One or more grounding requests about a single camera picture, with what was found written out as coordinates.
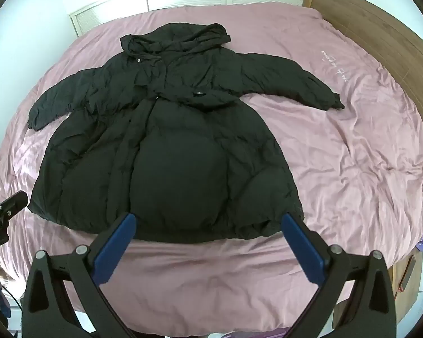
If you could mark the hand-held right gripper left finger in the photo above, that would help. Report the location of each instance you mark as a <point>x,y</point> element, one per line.
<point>114,246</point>

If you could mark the dark phone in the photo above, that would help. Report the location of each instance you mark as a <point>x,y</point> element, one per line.
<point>408,273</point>

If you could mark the black hooded puffer jacket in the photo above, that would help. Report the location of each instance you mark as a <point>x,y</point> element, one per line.
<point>169,155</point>

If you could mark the pink bed blanket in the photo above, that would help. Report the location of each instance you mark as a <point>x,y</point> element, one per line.
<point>338,155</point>

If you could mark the wooden nightstand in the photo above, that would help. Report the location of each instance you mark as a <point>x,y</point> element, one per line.
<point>405,299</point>

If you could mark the wooden headboard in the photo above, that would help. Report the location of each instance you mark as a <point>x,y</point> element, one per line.
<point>380,31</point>

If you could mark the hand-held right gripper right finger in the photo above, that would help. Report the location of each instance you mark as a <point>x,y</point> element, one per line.
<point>303,246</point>

